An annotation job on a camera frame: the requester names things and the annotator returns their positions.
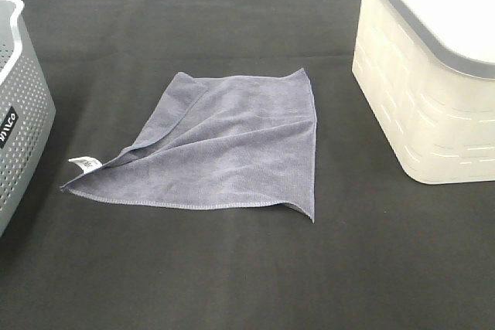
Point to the cream plastic storage basket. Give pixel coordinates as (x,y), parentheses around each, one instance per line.
(426,68)

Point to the grey perforated plastic basket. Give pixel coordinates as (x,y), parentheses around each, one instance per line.
(27,109)

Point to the grey-blue microfibre towel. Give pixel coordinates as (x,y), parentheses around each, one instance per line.
(217,143)

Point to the black table cloth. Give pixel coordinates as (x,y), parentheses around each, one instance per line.
(384,251)

